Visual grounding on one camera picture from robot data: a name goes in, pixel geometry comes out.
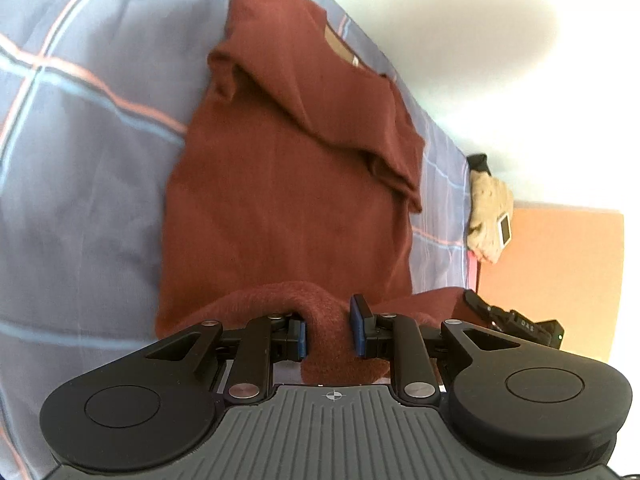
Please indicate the blue plaid bed sheet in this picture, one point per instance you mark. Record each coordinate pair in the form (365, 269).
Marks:
(95, 98)

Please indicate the white garment tag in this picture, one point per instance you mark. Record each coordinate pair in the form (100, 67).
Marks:
(504, 229)

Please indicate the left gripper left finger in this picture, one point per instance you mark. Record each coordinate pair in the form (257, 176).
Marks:
(254, 350)

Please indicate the tan knit garment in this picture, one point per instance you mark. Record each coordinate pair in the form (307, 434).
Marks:
(490, 199)

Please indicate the black garment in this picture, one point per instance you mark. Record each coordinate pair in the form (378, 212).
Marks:
(479, 163)

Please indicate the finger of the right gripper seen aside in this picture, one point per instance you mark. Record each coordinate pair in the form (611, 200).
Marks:
(480, 307)

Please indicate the orange wooden cabinet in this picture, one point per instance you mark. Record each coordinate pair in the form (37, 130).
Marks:
(565, 264)

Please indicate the maroon knit sweater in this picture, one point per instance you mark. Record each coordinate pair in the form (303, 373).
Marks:
(294, 193)

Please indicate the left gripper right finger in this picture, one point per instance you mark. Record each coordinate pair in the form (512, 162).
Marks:
(396, 339)

